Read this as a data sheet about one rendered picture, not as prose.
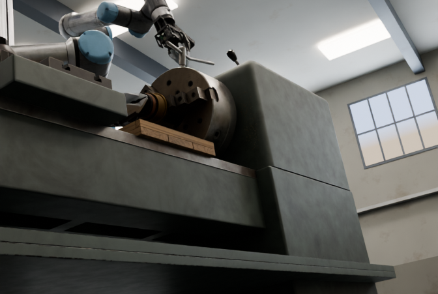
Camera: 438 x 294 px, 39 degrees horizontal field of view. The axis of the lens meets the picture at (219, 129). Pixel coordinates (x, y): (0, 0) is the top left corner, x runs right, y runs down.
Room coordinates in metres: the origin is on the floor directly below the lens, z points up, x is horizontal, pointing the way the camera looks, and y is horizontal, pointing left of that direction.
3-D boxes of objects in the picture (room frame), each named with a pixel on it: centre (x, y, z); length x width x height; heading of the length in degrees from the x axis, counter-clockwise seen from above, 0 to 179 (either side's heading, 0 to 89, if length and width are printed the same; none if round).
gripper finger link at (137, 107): (1.60, 0.24, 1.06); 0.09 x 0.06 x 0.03; 57
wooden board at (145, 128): (1.57, 0.25, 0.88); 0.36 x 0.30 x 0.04; 57
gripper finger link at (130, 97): (1.60, 0.24, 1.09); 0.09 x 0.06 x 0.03; 57
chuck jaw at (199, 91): (1.69, 0.07, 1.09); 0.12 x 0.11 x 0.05; 57
